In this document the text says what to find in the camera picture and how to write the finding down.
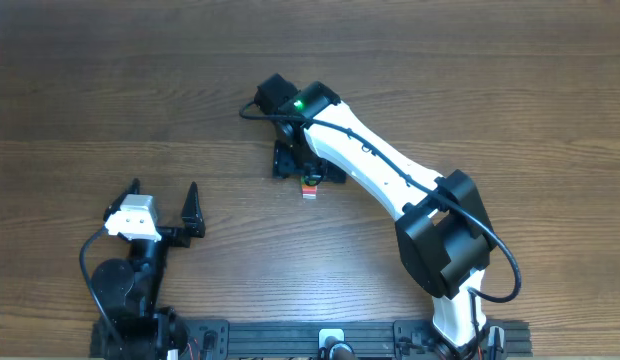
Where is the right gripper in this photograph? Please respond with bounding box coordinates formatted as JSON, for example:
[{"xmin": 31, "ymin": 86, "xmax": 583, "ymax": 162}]
[{"xmin": 272, "ymin": 139, "xmax": 347, "ymax": 185}]

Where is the black cable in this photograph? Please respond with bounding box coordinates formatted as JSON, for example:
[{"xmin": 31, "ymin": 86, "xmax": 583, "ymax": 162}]
[
  {"xmin": 238, "ymin": 99, "xmax": 523, "ymax": 304},
  {"xmin": 78, "ymin": 225, "xmax": 129, "ymax": 359}
]

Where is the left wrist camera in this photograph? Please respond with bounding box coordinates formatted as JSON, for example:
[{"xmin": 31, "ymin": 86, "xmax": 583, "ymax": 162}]
[{"xmin": 103, "ymin": 193, "xmax": 163, "ymax": 243}]

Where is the mounting rail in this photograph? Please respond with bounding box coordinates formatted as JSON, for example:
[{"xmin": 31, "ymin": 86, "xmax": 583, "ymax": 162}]
[{"xmin": 89, "ymin": 318, "xmax": 534, "ymax": 360}]

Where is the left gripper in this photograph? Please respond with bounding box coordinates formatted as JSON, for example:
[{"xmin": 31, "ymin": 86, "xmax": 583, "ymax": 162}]
[{"xmin": 102, "ymin": 177, "xmax": 207, "ymax": 249}]

